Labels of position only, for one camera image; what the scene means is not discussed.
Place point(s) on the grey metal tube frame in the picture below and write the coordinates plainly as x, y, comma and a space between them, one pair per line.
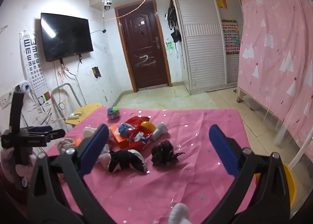
72, 89

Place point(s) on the pale pink cloth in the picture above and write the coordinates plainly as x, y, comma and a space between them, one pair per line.
104, 158

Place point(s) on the white fluffy cloth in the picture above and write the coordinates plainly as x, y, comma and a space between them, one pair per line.
179, 214

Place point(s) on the multicolour small toy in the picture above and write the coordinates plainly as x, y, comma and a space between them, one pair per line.
114, 113

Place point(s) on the white security camera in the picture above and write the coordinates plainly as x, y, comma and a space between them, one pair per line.
106, 2

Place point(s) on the pink star tablecloth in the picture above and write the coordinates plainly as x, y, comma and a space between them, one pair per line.
171, 184

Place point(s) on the small yellow poster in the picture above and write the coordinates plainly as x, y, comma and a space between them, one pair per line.
222, 3

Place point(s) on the white remote control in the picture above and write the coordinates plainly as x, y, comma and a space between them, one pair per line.
74, 116

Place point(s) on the hanging black bags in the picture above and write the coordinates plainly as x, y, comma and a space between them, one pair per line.
174, 18

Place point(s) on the white louvred wardrobe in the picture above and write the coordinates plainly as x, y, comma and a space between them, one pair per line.
204, 55

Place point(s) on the yellow wooden stool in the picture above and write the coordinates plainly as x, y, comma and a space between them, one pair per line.
91, 109

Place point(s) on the white plug adapter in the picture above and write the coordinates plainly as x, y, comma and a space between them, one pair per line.
24, 86

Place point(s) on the black crumpled plastic bag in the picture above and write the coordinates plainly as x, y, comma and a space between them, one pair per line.
162, 154

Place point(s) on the white wall socket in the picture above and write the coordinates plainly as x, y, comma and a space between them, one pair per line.
5, 99

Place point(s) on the small orange block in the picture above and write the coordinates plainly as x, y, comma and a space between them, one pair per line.
78, 142

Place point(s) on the black and white cloth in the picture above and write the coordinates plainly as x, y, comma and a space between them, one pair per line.
122, 161

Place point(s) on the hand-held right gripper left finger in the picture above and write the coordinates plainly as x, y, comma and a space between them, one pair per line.
94, 150

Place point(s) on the eye test chart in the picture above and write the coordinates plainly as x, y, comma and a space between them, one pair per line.
31, 60

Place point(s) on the colourful grid poster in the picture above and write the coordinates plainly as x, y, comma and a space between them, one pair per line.
231, 36

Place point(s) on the black wall television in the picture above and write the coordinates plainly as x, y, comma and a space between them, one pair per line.
66, 35

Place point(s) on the beige knotted cloth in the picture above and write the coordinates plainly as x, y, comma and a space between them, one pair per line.
66, 146

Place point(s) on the orange carton box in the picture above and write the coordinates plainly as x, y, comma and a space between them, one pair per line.
119, 139

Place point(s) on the yellow plastic egg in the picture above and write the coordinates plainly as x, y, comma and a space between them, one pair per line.
148, 126

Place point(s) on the dark red garment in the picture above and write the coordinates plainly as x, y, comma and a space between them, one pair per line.
8, 192

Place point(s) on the dark wall junction box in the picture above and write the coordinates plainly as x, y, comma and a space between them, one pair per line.
96, 72

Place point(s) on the blue pompom ball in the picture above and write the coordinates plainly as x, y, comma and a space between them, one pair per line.
125, 130

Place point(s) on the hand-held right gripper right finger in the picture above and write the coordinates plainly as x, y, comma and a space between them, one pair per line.
223, 151

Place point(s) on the dark brown door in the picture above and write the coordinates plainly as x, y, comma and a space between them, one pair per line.
144, 47

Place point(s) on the pink tree print curtain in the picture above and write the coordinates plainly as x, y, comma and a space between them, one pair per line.
271, 55

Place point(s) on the grey white plastic bottle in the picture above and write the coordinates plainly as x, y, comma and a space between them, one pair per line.
160, 131

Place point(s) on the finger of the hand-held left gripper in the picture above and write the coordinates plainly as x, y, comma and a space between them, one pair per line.
55, 135
39, 129

